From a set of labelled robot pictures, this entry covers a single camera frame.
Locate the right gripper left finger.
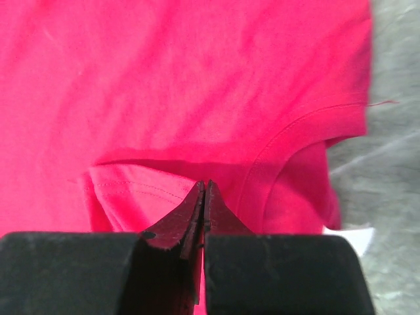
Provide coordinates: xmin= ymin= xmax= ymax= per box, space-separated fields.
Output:
xmin=1 ymin=182 xmax=205 ymax=314

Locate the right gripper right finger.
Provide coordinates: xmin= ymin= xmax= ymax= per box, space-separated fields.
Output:
xmin=203 ymin=182 xmax=375 ymax=315

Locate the magenta t shirt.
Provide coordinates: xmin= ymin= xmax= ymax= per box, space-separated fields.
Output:
xmin=1 ymin=1 xmax=373 ymax=314

